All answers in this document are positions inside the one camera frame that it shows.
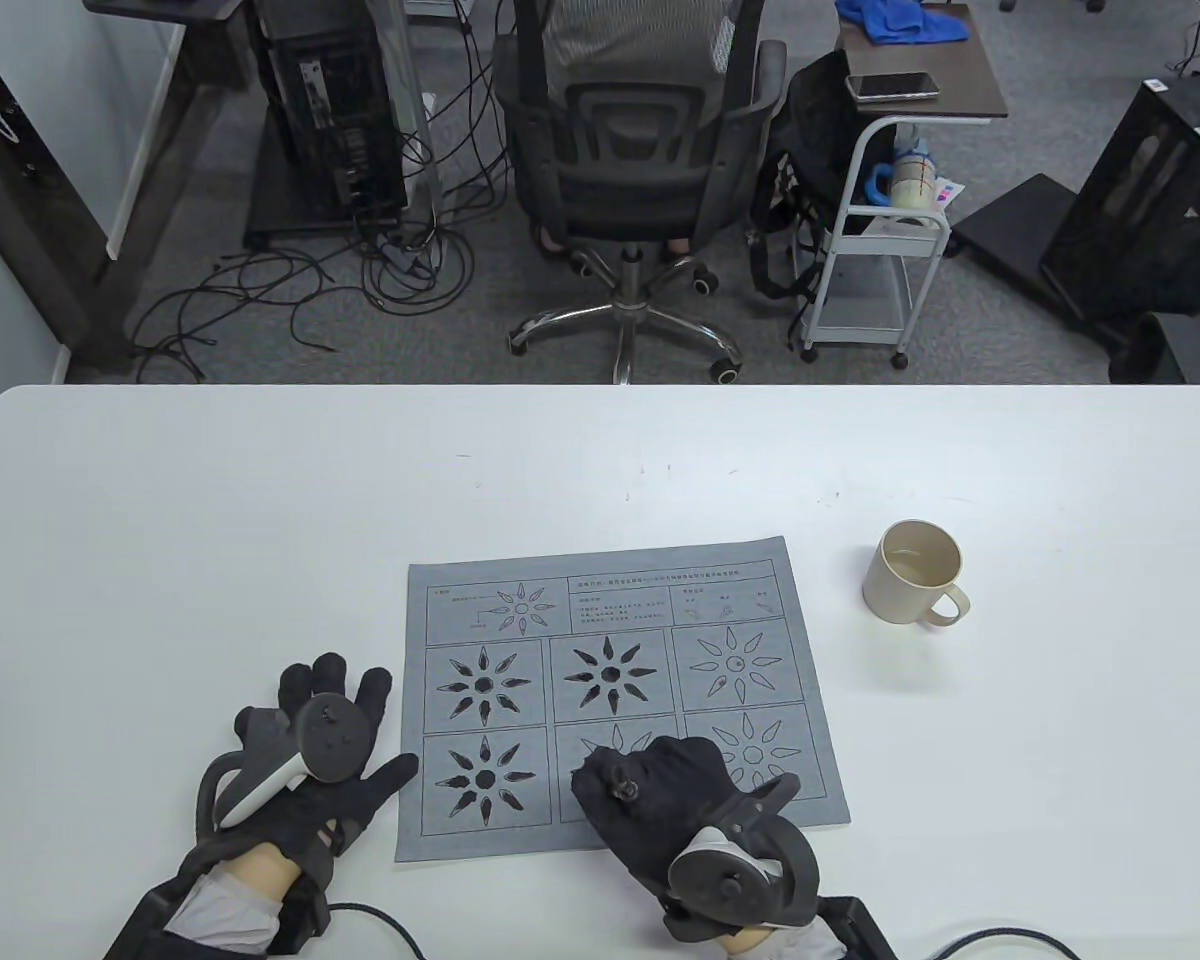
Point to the person's left hand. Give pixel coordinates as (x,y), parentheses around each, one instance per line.
(375,790)

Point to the person's right hand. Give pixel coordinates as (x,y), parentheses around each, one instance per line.
(670,790)

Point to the grey water writing practice cloth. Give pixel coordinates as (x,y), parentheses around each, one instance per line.
(520,600)

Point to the person's left forearm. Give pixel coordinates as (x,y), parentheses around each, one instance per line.
(225,905)

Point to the blue cloth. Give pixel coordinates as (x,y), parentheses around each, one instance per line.
(900,20)

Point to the dark grey handheld controller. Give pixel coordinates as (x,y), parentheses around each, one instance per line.
(715,880)
(332,740)

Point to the beige mug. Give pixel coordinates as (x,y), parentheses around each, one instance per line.
(895,597)

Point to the black mesh office chair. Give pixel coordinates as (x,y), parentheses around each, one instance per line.
(640,160)

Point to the white drinking bottle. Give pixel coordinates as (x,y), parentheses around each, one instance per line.
(910,180)

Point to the colourful paper card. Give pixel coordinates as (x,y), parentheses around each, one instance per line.
(948,192)

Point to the black flat base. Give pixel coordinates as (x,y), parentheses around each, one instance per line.
(1010,220)

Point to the black computer tower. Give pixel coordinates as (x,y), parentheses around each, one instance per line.
(330,120)

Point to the black backpack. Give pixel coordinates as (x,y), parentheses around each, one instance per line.
(810,130)

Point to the dark desk with white panel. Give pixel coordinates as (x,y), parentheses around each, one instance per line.
(150,120)

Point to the dark smartphone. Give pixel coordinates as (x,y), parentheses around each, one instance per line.
(890,87)

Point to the black open computer case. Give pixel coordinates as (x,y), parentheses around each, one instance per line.
(1140,200)

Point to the white cart brown top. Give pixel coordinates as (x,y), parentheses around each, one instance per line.
(960,80)

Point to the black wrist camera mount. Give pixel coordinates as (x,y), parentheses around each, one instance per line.
(860,930)
(305,915)

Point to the dark vertical post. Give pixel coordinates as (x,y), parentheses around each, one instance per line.
(30,200)

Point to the aluminium frame post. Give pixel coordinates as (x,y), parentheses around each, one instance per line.
(405,100)

